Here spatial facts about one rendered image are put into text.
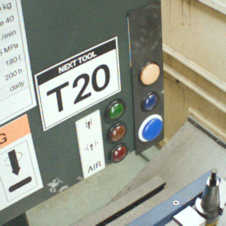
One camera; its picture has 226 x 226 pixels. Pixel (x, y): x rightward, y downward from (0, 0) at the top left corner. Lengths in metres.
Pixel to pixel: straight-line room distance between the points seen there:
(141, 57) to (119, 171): 1.54
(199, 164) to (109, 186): 0.41
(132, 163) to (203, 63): 0.60
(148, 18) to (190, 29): 1.13
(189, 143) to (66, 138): 1.30
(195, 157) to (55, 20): 1.37
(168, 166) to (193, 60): 0.37
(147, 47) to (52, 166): 0.16
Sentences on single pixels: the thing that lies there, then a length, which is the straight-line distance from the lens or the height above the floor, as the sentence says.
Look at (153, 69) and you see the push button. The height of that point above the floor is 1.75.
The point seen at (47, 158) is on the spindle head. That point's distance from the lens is 0.59.
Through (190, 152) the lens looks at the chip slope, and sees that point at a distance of 1.85.
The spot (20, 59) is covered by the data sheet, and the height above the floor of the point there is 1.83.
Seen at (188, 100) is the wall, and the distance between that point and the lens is 1.88.
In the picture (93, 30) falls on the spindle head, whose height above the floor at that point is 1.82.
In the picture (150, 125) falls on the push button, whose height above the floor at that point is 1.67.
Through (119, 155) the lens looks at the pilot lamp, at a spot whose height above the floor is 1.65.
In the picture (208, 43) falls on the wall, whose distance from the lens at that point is 1.66.
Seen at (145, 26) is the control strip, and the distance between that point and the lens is 0.58.
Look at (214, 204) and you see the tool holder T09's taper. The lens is 1.13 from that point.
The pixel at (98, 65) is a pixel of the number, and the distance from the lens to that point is 0.56.
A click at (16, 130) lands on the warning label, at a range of 0.54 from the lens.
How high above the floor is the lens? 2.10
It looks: 40 degrees down
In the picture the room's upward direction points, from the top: 5 degrees counter-clockwise
